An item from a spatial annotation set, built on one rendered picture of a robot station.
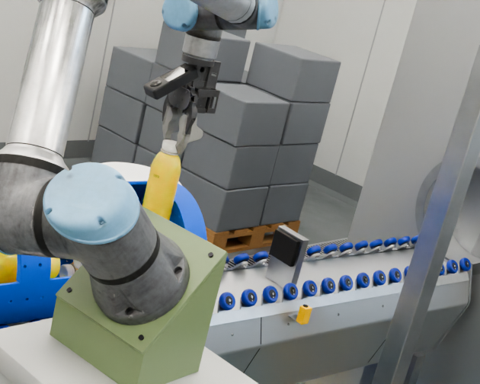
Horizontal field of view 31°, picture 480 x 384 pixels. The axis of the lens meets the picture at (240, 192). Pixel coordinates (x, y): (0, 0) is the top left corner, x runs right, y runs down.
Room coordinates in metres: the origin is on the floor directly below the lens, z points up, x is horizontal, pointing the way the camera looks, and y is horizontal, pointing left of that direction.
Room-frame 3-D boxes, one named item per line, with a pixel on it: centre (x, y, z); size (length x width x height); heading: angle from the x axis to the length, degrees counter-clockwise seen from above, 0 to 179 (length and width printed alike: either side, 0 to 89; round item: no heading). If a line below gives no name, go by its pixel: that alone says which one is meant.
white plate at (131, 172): (2.53, 0.31, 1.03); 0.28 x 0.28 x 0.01
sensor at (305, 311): (2.11, -0.22, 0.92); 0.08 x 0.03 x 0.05; 45
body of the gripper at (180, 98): (1.85, 0.15, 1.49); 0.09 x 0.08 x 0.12; 135
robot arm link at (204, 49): (1.85, 0.16, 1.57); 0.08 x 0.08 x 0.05
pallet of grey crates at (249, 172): (5.37, 0.30, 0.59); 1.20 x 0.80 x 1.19; 51
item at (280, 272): (2.24, -0.16, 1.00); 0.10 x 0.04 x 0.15; 45
